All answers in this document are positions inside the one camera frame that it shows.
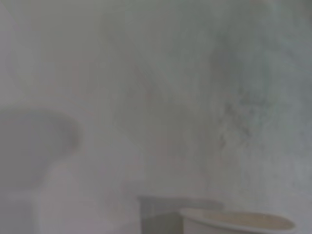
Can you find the white paper cup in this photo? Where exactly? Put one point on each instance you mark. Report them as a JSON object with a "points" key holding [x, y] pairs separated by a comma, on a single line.
{"points": [[234, 221]]}

